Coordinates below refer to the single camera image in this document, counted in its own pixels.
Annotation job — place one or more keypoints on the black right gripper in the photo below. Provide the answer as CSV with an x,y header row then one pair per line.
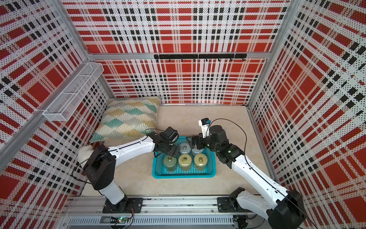
x,y
194,138

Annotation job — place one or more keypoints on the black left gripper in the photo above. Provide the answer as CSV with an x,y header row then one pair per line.
x,y
171,152

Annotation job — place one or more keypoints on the blue-grey tea canister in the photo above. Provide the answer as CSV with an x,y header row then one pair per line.
x,y
184,148
196,151

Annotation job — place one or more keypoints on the dark green tea canister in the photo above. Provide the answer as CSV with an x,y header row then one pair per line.
x,y
170,163

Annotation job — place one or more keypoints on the yellow-green tea canister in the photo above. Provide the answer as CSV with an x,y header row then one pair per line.
x,y
200,161
185,162

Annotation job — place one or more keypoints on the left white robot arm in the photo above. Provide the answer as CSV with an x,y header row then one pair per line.
x,y
99,164

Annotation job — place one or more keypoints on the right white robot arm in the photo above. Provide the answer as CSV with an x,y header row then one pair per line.
x,y
283,209

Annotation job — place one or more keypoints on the geometric fan pattern pillow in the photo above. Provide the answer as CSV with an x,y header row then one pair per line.
x,y
127,118

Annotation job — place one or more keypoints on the white plush bear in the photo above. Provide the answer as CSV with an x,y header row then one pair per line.
x,y
83,154

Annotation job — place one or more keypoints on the green circuit board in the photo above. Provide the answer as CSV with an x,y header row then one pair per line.
x,y
118,220

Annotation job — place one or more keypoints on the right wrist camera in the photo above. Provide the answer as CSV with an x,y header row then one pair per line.
x,y
204,124

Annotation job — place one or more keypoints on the black hook rail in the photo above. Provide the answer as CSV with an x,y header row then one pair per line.
x,y
170,57

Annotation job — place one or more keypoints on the white wire mesh shelf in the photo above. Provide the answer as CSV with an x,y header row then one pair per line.
x,y
65,104

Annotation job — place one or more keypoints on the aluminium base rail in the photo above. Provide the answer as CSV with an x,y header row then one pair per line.
x,y
190,211

